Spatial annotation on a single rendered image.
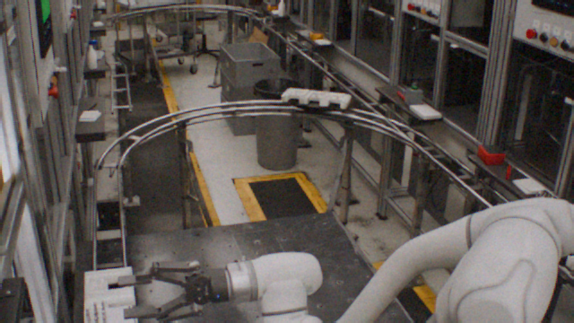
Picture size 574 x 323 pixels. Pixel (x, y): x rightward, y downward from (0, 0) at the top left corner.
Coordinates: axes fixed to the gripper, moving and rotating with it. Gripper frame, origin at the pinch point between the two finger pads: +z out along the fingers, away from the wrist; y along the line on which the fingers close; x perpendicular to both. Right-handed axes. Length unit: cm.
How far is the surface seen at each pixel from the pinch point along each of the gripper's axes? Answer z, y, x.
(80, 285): 19, -44, -69
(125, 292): 2.9, -23.8, -34.2
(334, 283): -67, -44, -50
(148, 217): -11, -111, -227
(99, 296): 10.3, -24.2, -34.0
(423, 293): -145, -111, -111
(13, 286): 17.4, 24.3, 26.0
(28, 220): 22.2, 11.0, -18.5
